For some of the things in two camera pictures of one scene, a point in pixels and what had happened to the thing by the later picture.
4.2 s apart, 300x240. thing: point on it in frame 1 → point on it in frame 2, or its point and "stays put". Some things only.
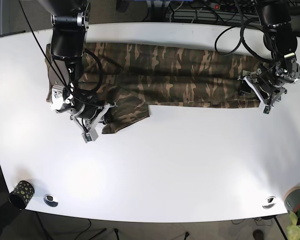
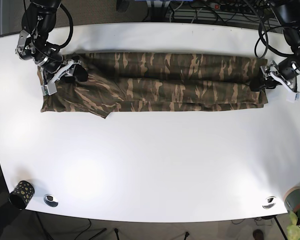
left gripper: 267,84 → 260,78
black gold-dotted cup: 22,195 stays put
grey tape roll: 295,198 stays put
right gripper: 87,114 → 69,67
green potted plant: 299,227 stays put
